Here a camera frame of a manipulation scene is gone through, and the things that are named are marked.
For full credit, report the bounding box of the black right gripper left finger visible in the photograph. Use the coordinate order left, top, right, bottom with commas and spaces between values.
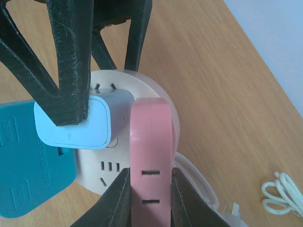
71, 168, 132, 227

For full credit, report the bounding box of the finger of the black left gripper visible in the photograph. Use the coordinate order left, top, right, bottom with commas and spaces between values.
92, 0, 152, 71
0, 0, 94, 126

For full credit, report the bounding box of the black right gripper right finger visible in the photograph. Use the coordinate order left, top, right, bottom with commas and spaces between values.
171, 167, 229, 227

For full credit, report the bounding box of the round beige power strip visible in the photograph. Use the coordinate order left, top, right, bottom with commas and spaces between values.
76, 70, 180, 195

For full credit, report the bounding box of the pink plug adapter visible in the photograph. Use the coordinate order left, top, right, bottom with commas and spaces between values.
130, 98, 172, 227

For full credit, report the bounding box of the light blue usb charger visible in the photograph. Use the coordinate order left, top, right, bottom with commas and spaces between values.
34, 89, 134, 150

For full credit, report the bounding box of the teal plug adapter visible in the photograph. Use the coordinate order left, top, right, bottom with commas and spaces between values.
0, 100, 77, 218

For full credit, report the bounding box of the white power strip cord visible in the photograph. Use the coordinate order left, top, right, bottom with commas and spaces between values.
172, 151, 244, 227

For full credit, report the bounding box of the white coiled cable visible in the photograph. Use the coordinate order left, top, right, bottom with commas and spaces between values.
260, 171, 303, 218

